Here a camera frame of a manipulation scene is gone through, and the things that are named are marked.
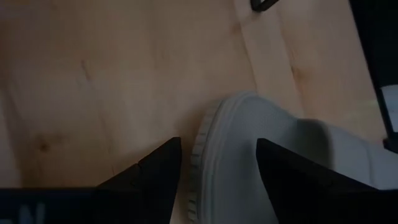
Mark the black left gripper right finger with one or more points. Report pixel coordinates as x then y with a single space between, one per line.
298 193

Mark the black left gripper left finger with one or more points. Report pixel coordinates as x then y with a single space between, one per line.
155 186

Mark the wooden shelf with black frame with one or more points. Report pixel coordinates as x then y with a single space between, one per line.
370 37

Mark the grey rubber slide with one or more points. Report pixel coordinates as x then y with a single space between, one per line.
230 149

